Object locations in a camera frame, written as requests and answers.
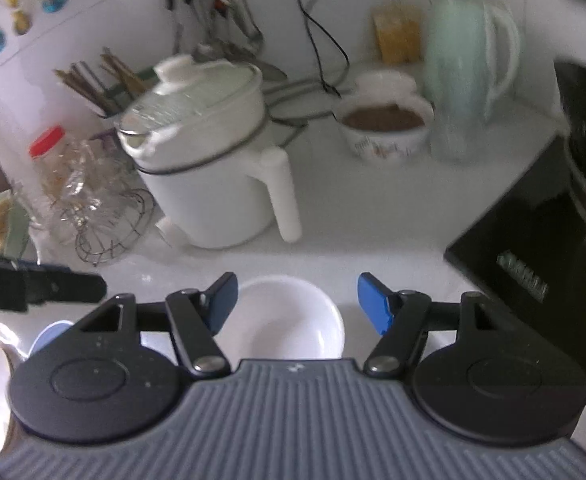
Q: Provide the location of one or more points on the hanging kitchen utensils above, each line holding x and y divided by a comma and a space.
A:
208, 0

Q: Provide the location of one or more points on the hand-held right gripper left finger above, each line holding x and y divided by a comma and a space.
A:
223, 305

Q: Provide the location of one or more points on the bundle of chopsticks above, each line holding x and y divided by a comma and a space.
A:
98, 77

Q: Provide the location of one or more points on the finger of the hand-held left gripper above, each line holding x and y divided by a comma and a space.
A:
68, 287

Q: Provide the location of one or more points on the mint green kettle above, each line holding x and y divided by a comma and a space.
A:
458, 85

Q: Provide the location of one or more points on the small white bowl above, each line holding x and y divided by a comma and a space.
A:
385, 87

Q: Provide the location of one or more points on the green colander with noodles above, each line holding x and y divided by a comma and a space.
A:
8, 225

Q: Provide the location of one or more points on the black induction cooker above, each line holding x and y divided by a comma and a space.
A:
533, 260

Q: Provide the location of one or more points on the yellow sponge pack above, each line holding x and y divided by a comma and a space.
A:
397, 35

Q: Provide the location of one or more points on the white electric pot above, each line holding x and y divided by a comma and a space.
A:
208, 180

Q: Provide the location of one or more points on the plain white bowl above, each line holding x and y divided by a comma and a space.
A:
283, 315

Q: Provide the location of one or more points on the floral bowl with brown contents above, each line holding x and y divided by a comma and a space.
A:
383, 130

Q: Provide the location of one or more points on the glass jar with red lid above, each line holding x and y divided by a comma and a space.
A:
55, 160

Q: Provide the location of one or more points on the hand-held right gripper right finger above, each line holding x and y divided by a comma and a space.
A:
373, 310

